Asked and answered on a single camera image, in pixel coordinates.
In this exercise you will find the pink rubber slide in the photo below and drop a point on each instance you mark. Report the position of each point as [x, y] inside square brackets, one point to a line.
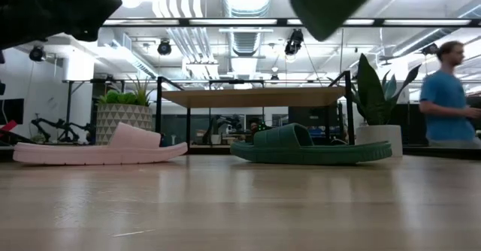
[94, 154]

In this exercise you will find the green rubber slide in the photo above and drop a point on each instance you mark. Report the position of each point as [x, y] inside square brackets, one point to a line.
[327, 6]
[312, 154]

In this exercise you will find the black background robot arm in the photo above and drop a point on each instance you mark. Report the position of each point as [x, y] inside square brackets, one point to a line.
[60, 125]

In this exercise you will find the black ceiling spotlight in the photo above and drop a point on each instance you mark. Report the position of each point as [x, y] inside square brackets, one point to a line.
[37, 53]
[164, 47]
[430, 49]
[294, 42]

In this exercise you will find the succulent in patterned pot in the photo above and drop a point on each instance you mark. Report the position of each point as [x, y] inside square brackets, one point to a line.
[120, 119]

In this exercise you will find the red flat object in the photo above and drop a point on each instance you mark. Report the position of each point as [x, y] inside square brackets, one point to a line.
[7, 127]

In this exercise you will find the seated person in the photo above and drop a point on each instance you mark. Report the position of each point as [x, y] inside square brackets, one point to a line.
[254, 125]

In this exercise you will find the snake plant in white pot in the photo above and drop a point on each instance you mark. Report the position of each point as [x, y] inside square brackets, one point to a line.
[379, 138]

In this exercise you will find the black wall monitor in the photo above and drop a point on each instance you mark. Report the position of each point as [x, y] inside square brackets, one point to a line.
[11, 112]

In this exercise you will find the silver ventilation duct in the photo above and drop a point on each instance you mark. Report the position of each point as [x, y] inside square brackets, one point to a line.
[246, 40]

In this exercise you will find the wooden shelf with black frame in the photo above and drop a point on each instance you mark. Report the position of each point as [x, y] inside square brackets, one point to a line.
[255, 97]

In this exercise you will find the black overhead frame bar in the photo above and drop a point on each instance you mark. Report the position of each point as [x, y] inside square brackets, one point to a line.
[282, 22]

